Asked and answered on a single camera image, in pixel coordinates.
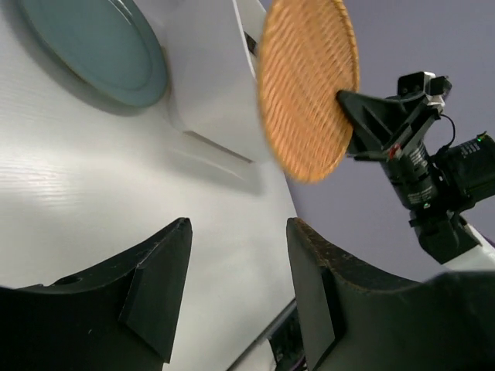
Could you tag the teal round ceramic plate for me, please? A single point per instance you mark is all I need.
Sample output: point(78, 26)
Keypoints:
point(108, 44)

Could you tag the round orange woven plate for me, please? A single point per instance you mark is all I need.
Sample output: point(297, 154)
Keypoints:
point(307, 54)

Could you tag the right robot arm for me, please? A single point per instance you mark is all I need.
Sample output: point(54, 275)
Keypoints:
point(465, 176)

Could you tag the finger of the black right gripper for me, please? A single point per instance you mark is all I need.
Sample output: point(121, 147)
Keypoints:
point(381, 126)

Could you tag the white plastic bin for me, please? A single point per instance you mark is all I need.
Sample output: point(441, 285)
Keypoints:
point(210, 47)

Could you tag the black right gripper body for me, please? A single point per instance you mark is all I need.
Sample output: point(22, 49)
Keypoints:
point(408, 166)

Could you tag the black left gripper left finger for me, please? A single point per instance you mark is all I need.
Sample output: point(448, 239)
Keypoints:
point(120, 314)

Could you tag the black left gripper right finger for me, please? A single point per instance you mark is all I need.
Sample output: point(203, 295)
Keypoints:
point(355, 316)

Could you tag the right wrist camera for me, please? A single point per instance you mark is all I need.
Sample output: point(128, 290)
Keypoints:
point(436, 89)

